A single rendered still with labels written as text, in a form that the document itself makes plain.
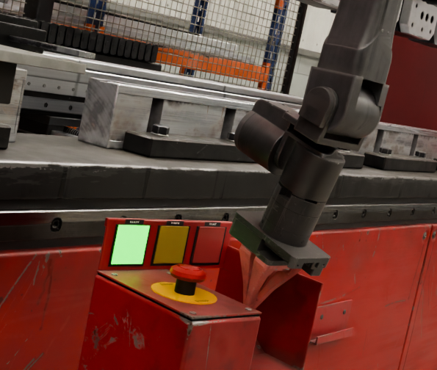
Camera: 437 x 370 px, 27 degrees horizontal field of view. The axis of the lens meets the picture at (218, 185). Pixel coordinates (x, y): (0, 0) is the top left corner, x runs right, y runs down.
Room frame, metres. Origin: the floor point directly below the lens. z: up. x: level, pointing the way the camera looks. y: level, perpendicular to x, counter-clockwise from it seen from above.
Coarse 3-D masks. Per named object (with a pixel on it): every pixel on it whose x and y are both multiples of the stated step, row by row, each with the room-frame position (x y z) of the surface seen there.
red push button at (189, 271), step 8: (176, 264) 0.96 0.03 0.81; (184, 264) 0.97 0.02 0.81; (176, 272) 0.95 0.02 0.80; (184, 272) 0.95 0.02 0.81; (192, 272) 0.95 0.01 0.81; (200, 272) 0.95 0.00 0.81; (176, 280) 0.96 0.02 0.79; (184, 280) 0.95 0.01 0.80; (192, 280) 0.95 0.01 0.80; (200, 280) 0.95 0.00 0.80; (176, 288) 0.96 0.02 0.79; (184, 288) 0.95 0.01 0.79; (192, 288) 0.96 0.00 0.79
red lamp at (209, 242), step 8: (200, 232) 1.08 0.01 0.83; (208, 232) 1.09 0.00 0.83; (216, 232) 1.10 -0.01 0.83; (224, 232) 1.11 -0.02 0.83; (200, 240) 1.09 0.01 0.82; (208, 240) 1.10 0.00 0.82; (216, 240) 1.11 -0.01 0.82; (200, 248) 1.09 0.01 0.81; (208, 248) 1.10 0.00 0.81; (216, 248) 1.11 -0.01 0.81; (200, 256) 1.09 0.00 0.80; (208, 256) 1.10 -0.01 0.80; (216, 256) 1.11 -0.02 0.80
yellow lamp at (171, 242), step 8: (160, 232) 1.04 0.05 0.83; (168, 232) 1.05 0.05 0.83; (176, 232) 1.06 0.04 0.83; (184, 232) 1.07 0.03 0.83; (160, 240) 1.04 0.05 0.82; (168, 240) 1.05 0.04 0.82; (176, 240) 1.06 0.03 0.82; (184, 240) 1.07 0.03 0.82; (160, 248) 1.04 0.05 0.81; (168, 248) 1.05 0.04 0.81; (176, 248) 1.06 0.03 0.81; (184, 248) 1.07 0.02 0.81; (160, 256) 1.04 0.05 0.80; (168, 256) 1.05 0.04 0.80; (176, 256) 1.06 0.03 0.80
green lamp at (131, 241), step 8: (120, 232) 1.00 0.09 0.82; (128, 232) 1.00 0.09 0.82; (136, 232) 1.01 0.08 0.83; (144, 232) 1.02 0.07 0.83; (120, 240) 1.00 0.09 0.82; (128, 240) 1.01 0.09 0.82; (136, 240) 1.01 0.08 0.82; (144, 240) 1.02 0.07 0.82; (120, 248) 1.00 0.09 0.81; (128, 248) 1.01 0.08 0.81; (136, 248) 1.02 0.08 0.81; (144, 248) 1.02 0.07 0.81; (112, 256) 0.99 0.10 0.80; (120, 256) 1.00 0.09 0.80; (128, 256) 1.01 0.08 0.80; (136, 256) 1.02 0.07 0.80
